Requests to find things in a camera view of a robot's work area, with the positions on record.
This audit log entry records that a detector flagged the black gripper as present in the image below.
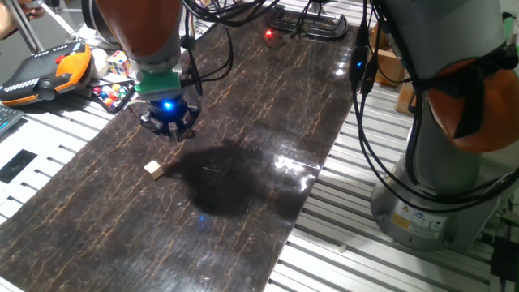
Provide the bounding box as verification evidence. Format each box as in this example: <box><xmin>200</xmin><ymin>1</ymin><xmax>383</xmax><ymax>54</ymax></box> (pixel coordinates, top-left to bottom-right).
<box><xmin>139</xmin><ymin>96</ymin><xmax>203</xmax><ymax>143</ymax></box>

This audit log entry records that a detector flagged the person's hand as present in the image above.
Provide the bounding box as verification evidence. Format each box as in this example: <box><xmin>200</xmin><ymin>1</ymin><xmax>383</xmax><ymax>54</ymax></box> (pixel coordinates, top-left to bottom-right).
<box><xmin>0</xmin><ymin>0</ymin><xmax>46</xmax><ymax>41</ymax></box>

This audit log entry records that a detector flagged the black tray of coloured balls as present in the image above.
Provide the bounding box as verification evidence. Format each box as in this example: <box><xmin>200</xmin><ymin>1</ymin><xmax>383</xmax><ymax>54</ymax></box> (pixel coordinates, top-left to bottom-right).
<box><xmin>90</xmin><ymin>79</ymin><xmax>137</xmax><ymax>114</ymax></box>

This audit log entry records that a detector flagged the Rubik's cube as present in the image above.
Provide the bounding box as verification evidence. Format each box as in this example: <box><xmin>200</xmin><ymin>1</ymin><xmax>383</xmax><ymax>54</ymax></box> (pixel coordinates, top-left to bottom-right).
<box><xmin>106</xmin><ymin>49</ymin><xmax>134</xmax><ymax>78</ymax></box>

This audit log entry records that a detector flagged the white ball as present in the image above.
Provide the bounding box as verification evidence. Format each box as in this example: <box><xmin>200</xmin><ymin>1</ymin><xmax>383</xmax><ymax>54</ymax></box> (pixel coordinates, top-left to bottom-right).
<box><xmin>89</xmin><ymin>47</ymin><xmax>109</xmax><ymax>80</ymax></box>

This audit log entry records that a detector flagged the small red LED board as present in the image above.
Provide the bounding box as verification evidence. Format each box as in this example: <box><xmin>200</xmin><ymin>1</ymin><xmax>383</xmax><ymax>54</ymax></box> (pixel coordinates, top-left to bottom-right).
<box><xmin>262</xmin><ymin>27</ymin><xmax>285</xmax><ymax>49</ymax></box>

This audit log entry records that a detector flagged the black filament spool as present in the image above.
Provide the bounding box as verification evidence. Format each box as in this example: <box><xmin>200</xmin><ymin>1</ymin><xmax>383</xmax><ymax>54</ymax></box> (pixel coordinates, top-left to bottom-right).
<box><xmin>80</xmin><ymin>0</ymin><xmax>107</xmax><ymax>42</ymax></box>

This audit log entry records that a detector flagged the thin metal rod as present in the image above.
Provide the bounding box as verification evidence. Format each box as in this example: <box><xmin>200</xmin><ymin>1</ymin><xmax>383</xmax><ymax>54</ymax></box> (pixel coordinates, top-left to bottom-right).
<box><xmin>38</xmin><ymin>6</ymin><xmax>84</xmax><ymax>44</ymax></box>

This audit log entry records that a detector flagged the black and orange teach pendant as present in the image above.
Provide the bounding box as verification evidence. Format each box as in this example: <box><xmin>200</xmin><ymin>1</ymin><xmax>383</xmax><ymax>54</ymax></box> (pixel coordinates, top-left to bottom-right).
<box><xmin>0</xmin><ymin>41</ymin><xmax>92</xmax><ymax>108</ymax></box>

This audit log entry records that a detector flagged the green felt mat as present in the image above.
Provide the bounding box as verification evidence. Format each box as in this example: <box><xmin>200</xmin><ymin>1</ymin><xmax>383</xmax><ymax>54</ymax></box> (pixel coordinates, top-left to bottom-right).
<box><xmin>501</xmin><ymin>11</ymin><xmax>517</xmax><ymax>41</ymax></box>

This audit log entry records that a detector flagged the black box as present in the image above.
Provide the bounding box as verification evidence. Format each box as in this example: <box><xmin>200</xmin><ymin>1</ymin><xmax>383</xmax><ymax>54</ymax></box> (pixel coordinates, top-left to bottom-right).
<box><xmin>491</xmin><ymin>237</ymin><xmax>519</xmax><ymax>285</ymax></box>

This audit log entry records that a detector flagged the black wrist cable bundle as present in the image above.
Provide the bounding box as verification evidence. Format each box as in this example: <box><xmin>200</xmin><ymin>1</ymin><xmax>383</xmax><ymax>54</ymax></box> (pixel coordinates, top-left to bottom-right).
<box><xmin>180</xmin><ymin>0</ymin><xmax>285</xmax><ymax>97</ymax></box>

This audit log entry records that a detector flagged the aluminium post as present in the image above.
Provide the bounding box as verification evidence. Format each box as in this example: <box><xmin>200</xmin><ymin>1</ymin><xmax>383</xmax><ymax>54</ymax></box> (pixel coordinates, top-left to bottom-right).
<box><xmin>0</xmin><ymin>0</ymin><xmax>45</xmax><ymax>54</ymax></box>

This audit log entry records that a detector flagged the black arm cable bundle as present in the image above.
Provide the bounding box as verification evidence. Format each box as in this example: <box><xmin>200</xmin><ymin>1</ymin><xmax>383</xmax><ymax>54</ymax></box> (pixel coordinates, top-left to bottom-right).
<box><xmin>348</xmin><ymin>0</ymin><xmax>519</xmax><ymax>214</ymax></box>

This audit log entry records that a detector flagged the black velcro strap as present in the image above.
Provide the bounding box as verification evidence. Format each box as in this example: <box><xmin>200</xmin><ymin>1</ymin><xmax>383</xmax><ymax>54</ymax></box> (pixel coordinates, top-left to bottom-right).
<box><xmin>409</xmin><ymin>42</ymin><xmax>519</xmax><ymax>139</ymax></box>

